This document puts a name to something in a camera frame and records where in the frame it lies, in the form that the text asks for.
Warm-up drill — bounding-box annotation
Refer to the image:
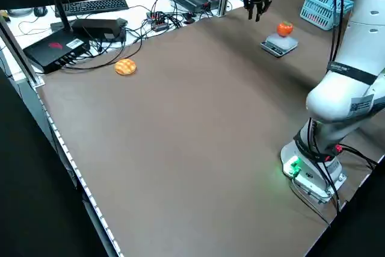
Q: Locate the grey hub with red plugs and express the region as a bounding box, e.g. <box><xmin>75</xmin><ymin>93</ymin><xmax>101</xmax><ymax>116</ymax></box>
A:
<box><xmin>146</xmin><ymin>11</ymin><xmax>171</xmax><ymax>32</ymax></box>

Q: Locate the grey digital kitchen scale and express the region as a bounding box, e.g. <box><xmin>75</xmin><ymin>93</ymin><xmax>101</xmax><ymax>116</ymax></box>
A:
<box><xmin>259</xmin><ymin>33</ymin><xmax>299</xmax><ymax>58</ymax></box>

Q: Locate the black box with red logo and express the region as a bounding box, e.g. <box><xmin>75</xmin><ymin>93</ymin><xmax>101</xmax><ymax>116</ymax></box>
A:
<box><xmin>23</xmin><ymin>29</ymin><xmax>92</xmax><ymax>75</ymax></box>

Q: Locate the black keyboard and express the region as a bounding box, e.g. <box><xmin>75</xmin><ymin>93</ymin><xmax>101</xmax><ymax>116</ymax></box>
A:
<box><xmin>54</xmin><ymin>0</ymin><xmax>129</xmax><ymax>18</ymax></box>

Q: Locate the black cable with red plug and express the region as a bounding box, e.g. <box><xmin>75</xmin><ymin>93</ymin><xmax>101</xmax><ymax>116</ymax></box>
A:
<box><xmin>326</xmin><ymin>144</ymin><xmax>378</xmax><ymax>169</ymax></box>

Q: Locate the round yellow bread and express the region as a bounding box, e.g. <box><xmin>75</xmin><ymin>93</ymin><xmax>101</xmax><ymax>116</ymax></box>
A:
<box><xmin>114</xmin><ymin>58</ymin><xmax>138</xmax><ymax>76</ymax></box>

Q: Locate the grey round base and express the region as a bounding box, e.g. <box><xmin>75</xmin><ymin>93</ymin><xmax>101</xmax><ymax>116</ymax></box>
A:
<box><xmin>8</xmin><ymin>8</ymin><xmax>34</xmax><ymax>17</ymax></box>

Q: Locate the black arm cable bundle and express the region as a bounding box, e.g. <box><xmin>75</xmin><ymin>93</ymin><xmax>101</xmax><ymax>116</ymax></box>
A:
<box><xmin>306</xmin><ymin>0</ymin><xmax>347</xmax><ymax>211</ymax></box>

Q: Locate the black monitor stand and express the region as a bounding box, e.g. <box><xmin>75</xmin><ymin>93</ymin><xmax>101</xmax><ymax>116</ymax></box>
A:
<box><xmin>42</xmin><ymin>0</ymin><xmax>76</xmax><ymax>33</ymax></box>

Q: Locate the orange-red tomato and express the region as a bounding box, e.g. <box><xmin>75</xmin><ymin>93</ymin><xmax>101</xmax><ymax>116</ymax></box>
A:
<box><xmin>276</xmin><ymin>20</ymin><xmax>294</xmax><ymax>38</ymax></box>

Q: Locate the light blue plastic basket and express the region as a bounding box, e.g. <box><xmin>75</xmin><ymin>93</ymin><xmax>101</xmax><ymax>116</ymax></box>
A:
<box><xmin>299</xmin><ymin>0</ymin><xmax>354</xmax><ymax>31</ymax></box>

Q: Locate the large black power adapter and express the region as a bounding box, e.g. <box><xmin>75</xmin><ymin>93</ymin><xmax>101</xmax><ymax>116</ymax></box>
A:
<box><xmin>72</xmin><ymin>17</ymin><xmax>129</xmax><ymax>43</ymax></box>

